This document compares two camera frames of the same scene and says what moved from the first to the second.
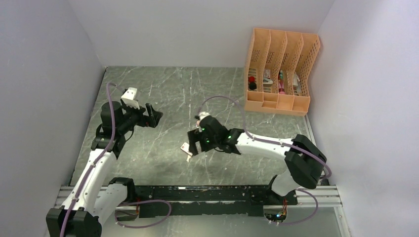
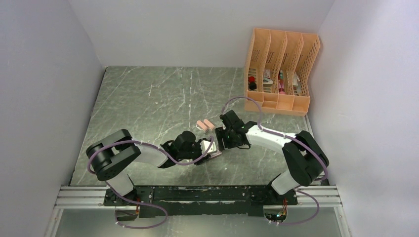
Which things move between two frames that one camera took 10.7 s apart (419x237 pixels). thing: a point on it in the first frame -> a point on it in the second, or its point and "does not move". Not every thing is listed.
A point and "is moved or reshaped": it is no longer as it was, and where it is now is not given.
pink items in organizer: [280, 83] does not move
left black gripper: [143, 121] -> [198, 143]
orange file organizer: [279, 71] does not move
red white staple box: [185, 147] is moved or reshaped
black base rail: [206, 201] does not move
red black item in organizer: [252, 85] does not move
